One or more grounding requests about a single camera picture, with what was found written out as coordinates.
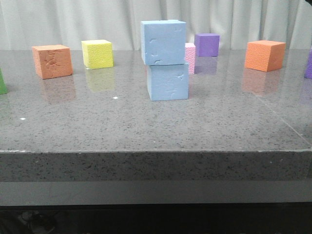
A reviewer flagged blue foam block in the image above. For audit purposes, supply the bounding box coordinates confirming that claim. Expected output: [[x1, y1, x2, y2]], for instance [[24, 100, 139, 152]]
[[140, 19, 186, 66], [147, 63, 189, 101]]

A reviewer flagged pink foam block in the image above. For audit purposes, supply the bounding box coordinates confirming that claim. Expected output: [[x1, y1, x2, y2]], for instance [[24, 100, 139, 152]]
[[185, 43, 195, 74]]

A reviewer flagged yellow foam block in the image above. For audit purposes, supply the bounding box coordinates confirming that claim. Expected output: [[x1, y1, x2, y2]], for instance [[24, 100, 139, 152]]
[[81, 39, 114, 69]]

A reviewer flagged purple foam block centre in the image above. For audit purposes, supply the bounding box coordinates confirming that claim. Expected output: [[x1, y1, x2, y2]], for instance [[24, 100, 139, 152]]
[[195, 33, 220, 57]]

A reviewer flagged orange foam block left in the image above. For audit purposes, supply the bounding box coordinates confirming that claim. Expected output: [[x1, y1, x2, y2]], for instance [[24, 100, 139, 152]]
[[32, 45, 73, 79]]

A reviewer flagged orange foam block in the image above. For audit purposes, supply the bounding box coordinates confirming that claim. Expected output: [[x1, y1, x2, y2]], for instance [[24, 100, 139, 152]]
[[244, 40, 286, 72], [32, 45, 73, 79]]

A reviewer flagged orange foam block right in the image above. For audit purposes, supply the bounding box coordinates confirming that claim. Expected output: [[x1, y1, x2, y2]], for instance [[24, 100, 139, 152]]
[[244, 40, 286, 72]]

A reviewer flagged green foam block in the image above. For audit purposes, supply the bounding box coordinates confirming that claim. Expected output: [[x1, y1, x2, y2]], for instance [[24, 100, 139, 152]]
[[0, 70, 8, 94]]

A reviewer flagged purple foam block right edge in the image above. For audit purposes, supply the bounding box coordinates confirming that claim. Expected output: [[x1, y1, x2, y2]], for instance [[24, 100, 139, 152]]
[[304, 49, 312, 79]]

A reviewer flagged grey curtain backdrop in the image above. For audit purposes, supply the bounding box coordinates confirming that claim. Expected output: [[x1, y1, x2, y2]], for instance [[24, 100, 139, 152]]
[[0, 0, 312, 50]]

